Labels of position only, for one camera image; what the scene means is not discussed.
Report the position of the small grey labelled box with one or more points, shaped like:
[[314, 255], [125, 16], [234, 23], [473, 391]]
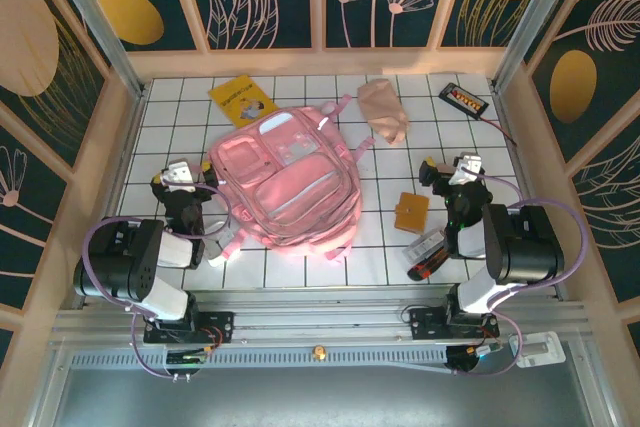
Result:
[[422, 245]]

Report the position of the beige pencil case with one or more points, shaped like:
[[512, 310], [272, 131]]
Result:
[[382, 109]]

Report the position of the yellow cartoon book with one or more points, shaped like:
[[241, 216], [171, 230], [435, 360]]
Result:
[[242, 99]]

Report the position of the pink backpack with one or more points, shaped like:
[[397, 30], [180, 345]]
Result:
[[290, 182]]

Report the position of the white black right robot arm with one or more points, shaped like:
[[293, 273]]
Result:
[[525, 247]]

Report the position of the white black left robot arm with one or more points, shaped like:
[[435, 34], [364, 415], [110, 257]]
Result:
[[175, 252]]

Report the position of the white square alarm clock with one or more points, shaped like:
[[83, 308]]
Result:
[[216, 254]]

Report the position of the black charger board orange connectors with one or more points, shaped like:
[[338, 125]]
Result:
[[462, 99]]

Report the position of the orange black utility knife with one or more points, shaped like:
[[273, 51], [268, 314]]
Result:
[[425, 269]]

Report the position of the black controller module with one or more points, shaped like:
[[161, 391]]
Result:
[[470, 358], [185, 359]]

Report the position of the small brass knob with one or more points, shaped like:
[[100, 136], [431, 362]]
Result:
[[317, 352]]

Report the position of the grey metal sheet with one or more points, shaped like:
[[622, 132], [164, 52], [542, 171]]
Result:
[[320, 397]]

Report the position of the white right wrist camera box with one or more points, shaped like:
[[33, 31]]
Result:
[[470, 167]]

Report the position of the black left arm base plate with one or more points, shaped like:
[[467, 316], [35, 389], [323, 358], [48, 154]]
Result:
[[220, 327]]

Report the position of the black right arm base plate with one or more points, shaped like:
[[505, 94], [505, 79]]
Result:
[[425, 324]]

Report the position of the aluminium frame post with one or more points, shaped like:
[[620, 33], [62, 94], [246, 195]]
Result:
[[98, 22], [525, 22]]

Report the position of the white plastic bracket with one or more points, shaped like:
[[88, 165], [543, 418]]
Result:
[[540, 349]]

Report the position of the aluminium mounting rail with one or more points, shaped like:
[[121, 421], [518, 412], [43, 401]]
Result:
[[320, 319]]

